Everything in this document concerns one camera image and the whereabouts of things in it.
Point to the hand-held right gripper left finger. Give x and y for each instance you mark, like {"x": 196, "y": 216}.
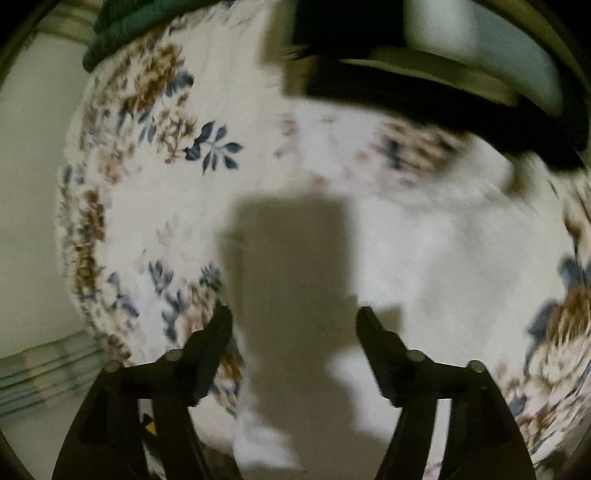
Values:
{"x": 213, "y": 347}

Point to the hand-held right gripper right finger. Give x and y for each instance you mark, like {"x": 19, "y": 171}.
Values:
{"x": 375, "y": 344}

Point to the small white garment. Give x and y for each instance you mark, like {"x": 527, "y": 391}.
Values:
{"x": 265, "y": 443}

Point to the white floral blanket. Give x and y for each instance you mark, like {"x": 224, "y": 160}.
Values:
{"x": 184, "y": 194}

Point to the striped green mat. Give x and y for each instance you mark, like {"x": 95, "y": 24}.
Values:
{"x": 44, "y": 371}

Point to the black cloth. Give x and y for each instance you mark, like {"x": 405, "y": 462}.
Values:
{"x": 415, "y": 99}

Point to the dark green cloth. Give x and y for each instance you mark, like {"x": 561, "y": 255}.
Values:
{"x": 121, "y": 28}

